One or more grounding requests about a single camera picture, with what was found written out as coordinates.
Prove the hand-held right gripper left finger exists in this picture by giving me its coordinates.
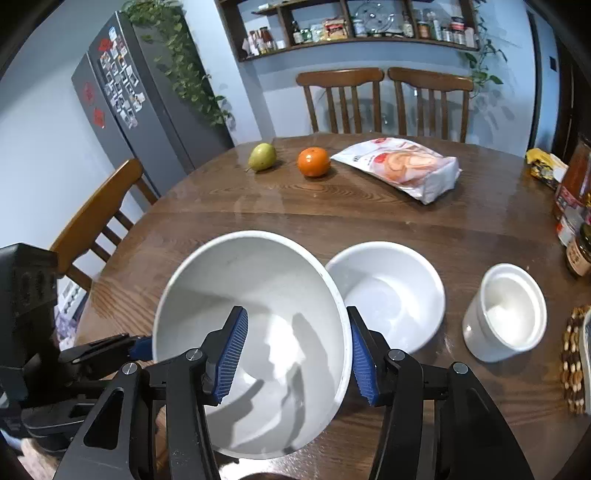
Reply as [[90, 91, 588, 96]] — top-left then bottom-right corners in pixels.
[[53, 306, 249, 480]]

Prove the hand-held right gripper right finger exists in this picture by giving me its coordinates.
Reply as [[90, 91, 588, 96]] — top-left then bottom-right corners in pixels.
[[346, 305, 536, 480]]

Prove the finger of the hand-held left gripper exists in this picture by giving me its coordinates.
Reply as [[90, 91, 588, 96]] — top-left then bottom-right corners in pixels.
[[69, 362, 122, 386], [58, 333, 154, 365]]

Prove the large beige bowl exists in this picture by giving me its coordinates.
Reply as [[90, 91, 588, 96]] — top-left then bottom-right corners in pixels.
[[152, 231, 354, 460]]

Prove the white straight-sided bowl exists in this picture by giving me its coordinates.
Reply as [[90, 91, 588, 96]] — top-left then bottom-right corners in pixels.
[[462, 263, 548, 363]]

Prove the wooden dining chair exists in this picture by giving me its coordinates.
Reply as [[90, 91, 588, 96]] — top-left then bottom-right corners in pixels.
[[50, 158, 159, 292], [387, 67, 475, 144], [295, 68, 385, 136]]

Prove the white snack bag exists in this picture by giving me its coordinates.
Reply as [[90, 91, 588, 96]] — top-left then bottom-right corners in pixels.
[[330, 137, 462, 205]]

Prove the grey refrigerator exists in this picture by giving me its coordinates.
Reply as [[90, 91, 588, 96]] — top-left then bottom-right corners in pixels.
[[71, 10, 236, 199]]

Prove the green pear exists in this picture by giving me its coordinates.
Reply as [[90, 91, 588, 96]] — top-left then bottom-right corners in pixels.
[[248, 143, 278, 173]]

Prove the wooden bead trivet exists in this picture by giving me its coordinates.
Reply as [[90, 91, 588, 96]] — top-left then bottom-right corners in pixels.
[[560, 305, 591, 416]]

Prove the orange fruit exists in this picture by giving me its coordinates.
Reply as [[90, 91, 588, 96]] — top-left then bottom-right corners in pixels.
[[297, 147, 331, 178]]

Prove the cluster of fridge photos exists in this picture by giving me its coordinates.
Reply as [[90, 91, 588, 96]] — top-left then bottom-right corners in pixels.
[[99, 28, 146, 129]]

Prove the dark-lidded sauce jar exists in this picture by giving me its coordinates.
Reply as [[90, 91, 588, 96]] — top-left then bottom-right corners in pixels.
[[566, 224, 591, 278]]

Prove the yellow packet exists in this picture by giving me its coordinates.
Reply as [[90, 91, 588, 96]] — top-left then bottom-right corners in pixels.
[[525, 148, 570, 190]]

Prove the red sauce bottle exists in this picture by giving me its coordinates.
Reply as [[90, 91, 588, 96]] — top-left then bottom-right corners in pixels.
[[551, 137, 591, 247]]

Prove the green trailing vine plant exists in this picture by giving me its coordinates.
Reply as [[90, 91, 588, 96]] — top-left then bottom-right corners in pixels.
[[121, 0, 234, 127], [459, 0, 506, 97]]

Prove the dark wooden door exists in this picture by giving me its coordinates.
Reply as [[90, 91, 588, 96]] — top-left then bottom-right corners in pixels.
[[551, 28, 591, 158]]

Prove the round glass plate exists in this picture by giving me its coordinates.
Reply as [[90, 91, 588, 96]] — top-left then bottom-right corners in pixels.
[[365, 2, 395, 35]]

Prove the dark wooden wall shelf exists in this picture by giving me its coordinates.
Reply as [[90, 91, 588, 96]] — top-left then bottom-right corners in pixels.
[[216, 0, 483, 63]]

